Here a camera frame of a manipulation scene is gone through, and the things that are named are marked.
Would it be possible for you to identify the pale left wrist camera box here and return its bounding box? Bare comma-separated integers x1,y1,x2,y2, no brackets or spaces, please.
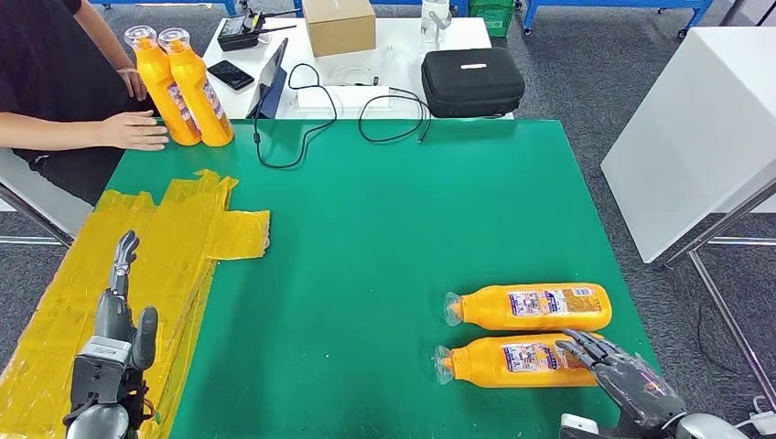
70,336,135,413

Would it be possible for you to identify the person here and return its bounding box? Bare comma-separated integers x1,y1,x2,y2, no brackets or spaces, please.
0,0,159,204

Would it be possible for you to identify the black tablet cable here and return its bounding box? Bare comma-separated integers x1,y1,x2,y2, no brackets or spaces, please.
253,62,339,169

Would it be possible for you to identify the black smartphone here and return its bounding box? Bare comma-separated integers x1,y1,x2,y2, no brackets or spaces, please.
207,59,256,92

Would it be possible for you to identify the green plastic crate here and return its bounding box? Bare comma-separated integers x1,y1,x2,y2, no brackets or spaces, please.
468,0,516,38

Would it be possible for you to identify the yellow tape sheet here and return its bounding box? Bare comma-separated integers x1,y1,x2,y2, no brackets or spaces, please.
0,169,272,439

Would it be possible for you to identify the green work table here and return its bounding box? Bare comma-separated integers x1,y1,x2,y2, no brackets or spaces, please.
105,119,659,439

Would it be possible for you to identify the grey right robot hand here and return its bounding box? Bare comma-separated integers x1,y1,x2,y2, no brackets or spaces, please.
555,328,686,428

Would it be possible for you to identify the flat white box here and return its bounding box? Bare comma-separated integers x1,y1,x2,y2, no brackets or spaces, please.
296,84,393,115

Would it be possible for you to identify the white desk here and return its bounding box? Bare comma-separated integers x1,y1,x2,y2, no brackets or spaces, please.
202,16,515,121

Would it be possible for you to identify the black carrying case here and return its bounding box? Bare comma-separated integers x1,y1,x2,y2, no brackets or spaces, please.
420,47,526,119

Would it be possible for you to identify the metal table leg frame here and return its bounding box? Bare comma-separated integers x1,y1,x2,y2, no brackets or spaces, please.
663,178,776,413

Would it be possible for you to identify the black loose cable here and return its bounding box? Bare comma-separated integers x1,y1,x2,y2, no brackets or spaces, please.
357,87,433,145

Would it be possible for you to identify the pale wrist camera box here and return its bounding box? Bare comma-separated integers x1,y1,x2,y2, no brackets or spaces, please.
558,412,631,439
70,336,135,413

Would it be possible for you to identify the person's right hand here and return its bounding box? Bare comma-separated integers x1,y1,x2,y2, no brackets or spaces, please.
96,110,171,153

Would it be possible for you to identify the orange plastic bottle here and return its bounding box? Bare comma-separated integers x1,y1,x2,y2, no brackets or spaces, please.
433,333,608,389
442,283,613,333
124,25,202,146
157,27,234,148

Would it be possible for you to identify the cardboard box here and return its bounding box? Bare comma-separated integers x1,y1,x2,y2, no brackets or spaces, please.
301,0,377,59

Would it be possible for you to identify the dark blue tablet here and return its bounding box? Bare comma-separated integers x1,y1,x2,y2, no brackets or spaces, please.
246,37,290,120

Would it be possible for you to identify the black radio with antennas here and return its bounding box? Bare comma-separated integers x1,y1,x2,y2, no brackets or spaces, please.
217,8,298,53

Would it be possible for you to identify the person's left hand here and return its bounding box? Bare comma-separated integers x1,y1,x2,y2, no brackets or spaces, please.
116,65,150,103

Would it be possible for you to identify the metal bench leg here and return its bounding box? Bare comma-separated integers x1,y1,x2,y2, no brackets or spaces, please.
0,178,77,247

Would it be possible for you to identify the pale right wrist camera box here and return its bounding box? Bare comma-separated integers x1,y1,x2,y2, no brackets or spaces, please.
558,412,631,439

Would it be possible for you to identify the white bench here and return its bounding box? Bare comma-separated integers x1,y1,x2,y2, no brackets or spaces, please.
0,148,95,238

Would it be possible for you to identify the blue metal frame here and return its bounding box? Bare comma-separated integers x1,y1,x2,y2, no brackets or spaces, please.
521,0,717,40

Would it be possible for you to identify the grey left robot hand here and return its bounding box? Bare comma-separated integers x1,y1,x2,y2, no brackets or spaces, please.
93,230,160,372

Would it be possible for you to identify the large white table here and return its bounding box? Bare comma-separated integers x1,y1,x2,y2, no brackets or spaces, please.
599,27,776,264

